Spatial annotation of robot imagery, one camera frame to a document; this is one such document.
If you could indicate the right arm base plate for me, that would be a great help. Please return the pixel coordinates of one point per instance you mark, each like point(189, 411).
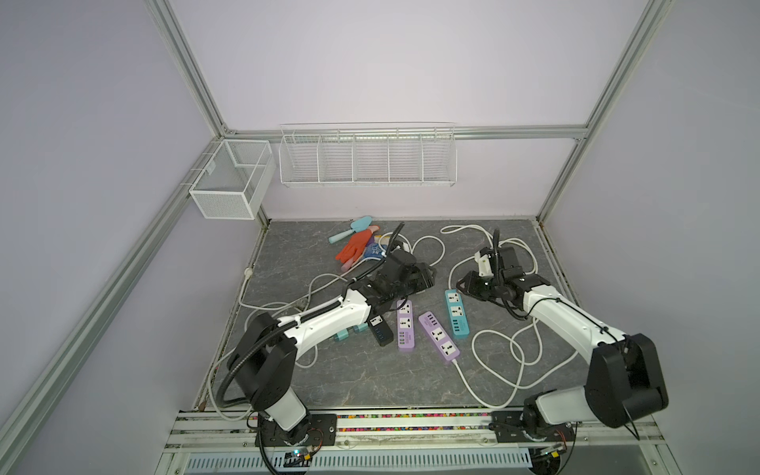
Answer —
point(513, 426)

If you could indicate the aluminium rail front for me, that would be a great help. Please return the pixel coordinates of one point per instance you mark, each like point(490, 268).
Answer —
point(427, 428)

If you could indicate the red rubber glove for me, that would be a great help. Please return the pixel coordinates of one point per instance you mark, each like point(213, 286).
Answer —
point(354, 249)

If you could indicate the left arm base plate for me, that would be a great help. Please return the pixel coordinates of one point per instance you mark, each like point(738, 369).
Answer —
point(318, 430)

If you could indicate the purple power strip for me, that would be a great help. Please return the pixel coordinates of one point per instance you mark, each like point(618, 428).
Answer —
point(440, 339)
point(405, 326)

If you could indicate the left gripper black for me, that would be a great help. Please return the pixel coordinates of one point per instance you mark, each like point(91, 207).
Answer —
point(424, 277)

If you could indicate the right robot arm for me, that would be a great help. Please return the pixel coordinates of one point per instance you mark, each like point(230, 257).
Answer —
point(625, 381)

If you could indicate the teal power strip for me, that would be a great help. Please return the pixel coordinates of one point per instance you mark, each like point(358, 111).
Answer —
point(456, 312)

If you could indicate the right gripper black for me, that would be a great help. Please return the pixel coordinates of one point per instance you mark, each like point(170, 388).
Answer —
point(469, 285)

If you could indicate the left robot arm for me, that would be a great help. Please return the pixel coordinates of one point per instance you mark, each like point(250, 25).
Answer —
point(260, 370)

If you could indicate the white mesh basket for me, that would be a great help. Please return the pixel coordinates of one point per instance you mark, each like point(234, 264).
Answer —
point(233, 182)

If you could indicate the white wire basket wide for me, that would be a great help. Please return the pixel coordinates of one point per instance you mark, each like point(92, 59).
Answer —
point(368, 154)

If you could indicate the black power strip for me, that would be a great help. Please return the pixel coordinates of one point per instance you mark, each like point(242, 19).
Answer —
point(381, 331)

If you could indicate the teal spatula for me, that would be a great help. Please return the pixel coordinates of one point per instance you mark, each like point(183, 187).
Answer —
point(356, 226)

